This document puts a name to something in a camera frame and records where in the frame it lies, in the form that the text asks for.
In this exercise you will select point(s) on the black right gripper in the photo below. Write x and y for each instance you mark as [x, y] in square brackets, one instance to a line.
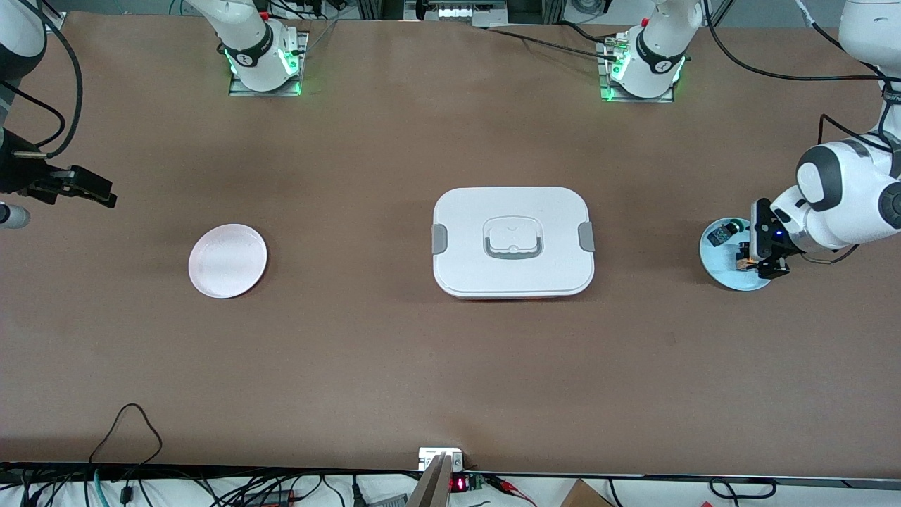
[15, 173]

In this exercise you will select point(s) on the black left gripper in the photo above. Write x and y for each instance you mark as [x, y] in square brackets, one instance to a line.
[776, 248]

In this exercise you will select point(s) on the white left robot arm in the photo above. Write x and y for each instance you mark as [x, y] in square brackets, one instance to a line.
[845, 183]

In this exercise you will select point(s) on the light blue round plate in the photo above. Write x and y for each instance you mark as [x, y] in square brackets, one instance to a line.
[721, 271]

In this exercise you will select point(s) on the white round plate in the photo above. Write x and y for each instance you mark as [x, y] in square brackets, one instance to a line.
[227, 260]

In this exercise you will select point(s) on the brown cardboard piece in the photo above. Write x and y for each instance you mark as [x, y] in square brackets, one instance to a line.
[584, 496]

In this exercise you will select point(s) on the white lidded storage box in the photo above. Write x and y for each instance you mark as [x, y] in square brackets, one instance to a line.
[464, 211]

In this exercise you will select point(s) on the black power adapter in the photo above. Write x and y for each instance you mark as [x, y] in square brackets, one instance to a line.
[271, 497]

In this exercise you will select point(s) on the red LED display board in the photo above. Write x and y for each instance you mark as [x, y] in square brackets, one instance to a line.
[459, 484]

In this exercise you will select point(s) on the green push-button switch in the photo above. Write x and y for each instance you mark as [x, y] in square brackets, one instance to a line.
[718, 236]

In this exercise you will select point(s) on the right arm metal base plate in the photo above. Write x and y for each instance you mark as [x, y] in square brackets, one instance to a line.
[267, 93]

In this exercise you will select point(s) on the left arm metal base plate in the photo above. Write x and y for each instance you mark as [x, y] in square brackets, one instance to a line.
[633, 99]

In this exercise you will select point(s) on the small white metal bracket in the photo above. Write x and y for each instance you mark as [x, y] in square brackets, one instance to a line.
[429, 458]

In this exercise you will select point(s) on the grey camera pole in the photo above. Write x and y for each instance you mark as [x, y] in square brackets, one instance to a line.
[431, 489]

